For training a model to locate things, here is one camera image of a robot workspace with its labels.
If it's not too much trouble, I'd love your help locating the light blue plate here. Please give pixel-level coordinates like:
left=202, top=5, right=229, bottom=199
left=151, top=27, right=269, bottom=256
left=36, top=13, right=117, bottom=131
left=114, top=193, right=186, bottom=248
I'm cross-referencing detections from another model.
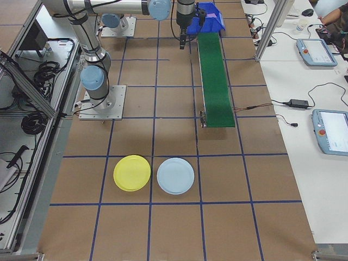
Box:
left=156, top=157, right=195, bottom=195

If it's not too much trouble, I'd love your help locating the yellow plate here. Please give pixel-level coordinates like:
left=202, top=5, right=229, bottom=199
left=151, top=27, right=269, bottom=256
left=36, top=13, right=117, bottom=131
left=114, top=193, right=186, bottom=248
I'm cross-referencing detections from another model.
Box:
left=113, top=154, right=152, bottom=192

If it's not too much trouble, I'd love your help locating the blue plastic storage bin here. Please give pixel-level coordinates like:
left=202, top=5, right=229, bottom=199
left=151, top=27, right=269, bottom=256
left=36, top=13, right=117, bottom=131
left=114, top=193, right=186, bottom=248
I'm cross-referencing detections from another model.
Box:
left=186, top=2, right=226, bottom=35

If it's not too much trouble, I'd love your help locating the green conveyor belt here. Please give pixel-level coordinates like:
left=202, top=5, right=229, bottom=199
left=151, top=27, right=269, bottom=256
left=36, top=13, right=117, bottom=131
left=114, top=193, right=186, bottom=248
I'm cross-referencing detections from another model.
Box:
left=196, top=32, right=237, bottom=130

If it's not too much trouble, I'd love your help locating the black power adapter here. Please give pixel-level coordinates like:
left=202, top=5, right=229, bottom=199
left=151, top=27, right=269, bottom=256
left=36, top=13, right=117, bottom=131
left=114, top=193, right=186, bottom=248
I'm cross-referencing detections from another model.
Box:
left=288, top=98, right=310, bottom=107

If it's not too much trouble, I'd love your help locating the grey blue teach pendant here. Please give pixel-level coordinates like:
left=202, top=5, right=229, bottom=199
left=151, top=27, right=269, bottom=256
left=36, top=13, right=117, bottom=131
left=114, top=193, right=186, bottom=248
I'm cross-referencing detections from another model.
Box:
left=295, top=38, right=339, bottom=67
left=311, top=109, right=348, bottom=157

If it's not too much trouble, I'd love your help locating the black box device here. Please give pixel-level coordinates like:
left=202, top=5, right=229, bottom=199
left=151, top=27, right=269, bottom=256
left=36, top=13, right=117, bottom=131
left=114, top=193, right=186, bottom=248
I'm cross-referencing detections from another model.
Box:
left=18, top=19, right=49, bottom=58

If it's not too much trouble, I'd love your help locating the person in dark clothing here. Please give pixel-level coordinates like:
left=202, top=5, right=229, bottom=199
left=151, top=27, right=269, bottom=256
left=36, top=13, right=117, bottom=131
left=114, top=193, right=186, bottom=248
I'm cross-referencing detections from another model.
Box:
left=318, top=5, right=348, bottom=62

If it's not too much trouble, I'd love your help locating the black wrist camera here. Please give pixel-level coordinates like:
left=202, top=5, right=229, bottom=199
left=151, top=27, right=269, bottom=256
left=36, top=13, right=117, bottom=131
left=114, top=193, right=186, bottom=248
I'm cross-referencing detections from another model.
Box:
left=196, top=8, right=208, bottom=27

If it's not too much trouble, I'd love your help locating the black cable bundle with connectors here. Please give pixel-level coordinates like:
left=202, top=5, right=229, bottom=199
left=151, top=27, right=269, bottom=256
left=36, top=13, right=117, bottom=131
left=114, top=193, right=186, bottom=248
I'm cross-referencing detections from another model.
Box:
left=245, top=13, right=266, bottom=46

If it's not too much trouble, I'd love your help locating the aluminium profile post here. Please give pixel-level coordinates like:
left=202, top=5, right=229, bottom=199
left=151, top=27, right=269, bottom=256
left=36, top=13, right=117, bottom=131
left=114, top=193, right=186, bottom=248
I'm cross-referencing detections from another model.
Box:
left=254, top=0, right=289, bottom=63

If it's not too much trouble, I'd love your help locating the red and black wire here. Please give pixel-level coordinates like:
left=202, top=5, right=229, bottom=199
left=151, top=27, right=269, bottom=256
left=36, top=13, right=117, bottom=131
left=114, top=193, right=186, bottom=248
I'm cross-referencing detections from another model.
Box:
left=233, top=103, right=274, bottom=111

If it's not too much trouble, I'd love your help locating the black adapter power cable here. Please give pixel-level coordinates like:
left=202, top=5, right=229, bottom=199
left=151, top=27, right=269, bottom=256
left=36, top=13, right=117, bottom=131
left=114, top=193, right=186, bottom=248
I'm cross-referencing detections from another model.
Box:
left=271, top=83, right=348, bottom=109

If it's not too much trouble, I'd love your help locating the black cable with plug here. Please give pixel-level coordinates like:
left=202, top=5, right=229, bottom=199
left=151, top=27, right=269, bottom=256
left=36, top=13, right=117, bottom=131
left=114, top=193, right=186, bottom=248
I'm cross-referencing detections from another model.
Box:
left=276, top=115, right=299, bottom=127

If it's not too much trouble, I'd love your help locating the black cable coil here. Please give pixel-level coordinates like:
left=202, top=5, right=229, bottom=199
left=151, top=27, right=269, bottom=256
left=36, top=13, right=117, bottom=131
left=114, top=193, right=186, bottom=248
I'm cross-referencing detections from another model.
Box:
left=33, top=61, right=67, bottom=88
left=21, top=110, right=49, bottom=135

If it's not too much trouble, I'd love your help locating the V-shaped metal bar frame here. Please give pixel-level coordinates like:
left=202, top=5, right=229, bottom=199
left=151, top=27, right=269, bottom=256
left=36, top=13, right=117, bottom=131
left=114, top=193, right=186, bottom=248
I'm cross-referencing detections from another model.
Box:
left=0, top=0, right=82, bottom=255

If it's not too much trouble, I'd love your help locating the black handle tool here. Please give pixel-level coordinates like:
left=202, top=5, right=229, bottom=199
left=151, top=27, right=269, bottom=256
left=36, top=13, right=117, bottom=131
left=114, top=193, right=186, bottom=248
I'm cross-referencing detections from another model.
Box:
left=5, top=145, right=30, bottom=169

